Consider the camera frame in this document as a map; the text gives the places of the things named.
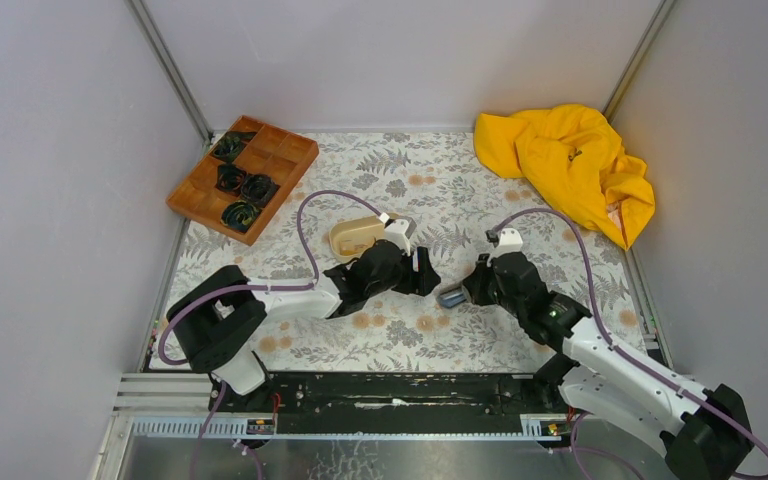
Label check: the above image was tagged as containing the grey card holder wallet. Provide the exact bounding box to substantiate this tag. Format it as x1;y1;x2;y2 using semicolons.
436;286;469;309

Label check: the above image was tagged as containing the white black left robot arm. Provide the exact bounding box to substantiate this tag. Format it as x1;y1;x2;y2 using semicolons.
163;240;441;396

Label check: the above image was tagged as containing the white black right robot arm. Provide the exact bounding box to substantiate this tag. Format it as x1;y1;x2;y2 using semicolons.
462;252;753;479

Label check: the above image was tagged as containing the beige oval plastic tray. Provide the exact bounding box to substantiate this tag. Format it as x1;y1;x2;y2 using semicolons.
328;215;386;263

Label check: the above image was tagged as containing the floral patterned table mat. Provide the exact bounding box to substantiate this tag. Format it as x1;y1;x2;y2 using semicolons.
167;133;645;373

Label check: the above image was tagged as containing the yellow crumpled cloth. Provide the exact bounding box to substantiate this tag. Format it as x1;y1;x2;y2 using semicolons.
473;104;656;250

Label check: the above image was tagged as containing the dark rolled ribbon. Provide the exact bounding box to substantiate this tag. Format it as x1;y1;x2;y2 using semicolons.
240;174;279;208
220;200;262;233
215;163;247;196
211;131;257;163

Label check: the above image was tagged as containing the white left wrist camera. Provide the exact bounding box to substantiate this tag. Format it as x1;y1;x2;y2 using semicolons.
378;212;416;256

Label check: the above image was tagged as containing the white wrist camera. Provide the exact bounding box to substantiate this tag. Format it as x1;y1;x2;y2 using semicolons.
378;212;416;256
486;227;523;258

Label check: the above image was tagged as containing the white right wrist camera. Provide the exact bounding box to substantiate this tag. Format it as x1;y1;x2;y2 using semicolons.
486;227;523;258

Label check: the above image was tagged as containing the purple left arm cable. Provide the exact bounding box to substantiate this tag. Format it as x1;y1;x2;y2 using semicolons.
157;190;385;367

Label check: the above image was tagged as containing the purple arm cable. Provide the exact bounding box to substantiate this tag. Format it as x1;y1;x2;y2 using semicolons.
489;207;768;480
157;190;385;367

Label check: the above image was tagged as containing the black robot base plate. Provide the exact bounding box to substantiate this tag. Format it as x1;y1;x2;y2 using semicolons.
208;372;574;436

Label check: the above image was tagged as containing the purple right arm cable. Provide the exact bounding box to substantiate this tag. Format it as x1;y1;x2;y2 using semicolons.
489;207;768;480

